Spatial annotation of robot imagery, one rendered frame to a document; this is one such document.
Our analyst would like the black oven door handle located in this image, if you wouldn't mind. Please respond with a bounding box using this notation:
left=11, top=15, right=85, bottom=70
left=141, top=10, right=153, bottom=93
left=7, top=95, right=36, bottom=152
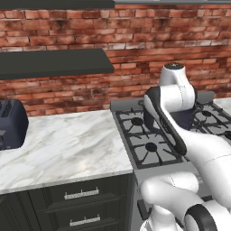
left=136, top=199, right=152, bottom=221

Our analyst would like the silver drawer handle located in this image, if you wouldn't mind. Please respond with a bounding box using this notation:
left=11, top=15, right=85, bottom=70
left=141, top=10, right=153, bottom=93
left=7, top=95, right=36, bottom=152
left=69, top=214, right=102, bottom=227
left=63, top=187, right=100, bottom=201

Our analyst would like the black drawer front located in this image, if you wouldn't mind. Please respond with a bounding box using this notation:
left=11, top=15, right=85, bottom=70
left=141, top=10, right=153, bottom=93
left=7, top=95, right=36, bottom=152
left=27, top=175, right=134, bottom=213
left=42, top=207, right=134, bottom=231

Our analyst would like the black wall shelf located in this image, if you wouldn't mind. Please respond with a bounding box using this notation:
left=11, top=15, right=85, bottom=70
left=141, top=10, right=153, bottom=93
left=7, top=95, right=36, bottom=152
left=0, top=48, right=116, bottom=81

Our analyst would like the dark navy pot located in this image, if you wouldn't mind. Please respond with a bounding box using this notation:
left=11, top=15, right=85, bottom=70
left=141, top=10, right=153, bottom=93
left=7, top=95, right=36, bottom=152
left=172, top=107, right=197, bottom=131

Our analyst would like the black wall cupboard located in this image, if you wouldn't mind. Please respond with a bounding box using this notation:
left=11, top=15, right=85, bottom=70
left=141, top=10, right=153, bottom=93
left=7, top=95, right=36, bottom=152
left=0, top=0, right=116, bottom=10

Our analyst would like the dark navy toaster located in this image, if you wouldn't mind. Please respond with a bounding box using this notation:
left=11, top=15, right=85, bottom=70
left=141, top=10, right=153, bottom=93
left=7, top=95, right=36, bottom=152
left=0, top=98, right=30, bottom=152

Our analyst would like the grey gas stove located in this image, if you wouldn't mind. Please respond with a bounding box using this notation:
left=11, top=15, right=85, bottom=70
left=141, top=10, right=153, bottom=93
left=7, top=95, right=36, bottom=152
left=109, top=91, right=231, bottom=188

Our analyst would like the black cupboard door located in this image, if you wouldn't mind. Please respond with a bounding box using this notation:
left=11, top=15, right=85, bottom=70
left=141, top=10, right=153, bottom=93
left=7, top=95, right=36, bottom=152
left=0, top=192, right=34, bottom=231

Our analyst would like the grey extractor hood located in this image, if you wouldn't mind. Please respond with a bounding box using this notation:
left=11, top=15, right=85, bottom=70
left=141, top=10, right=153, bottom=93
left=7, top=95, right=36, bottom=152
left=114, top=0, right=231, bottom=5

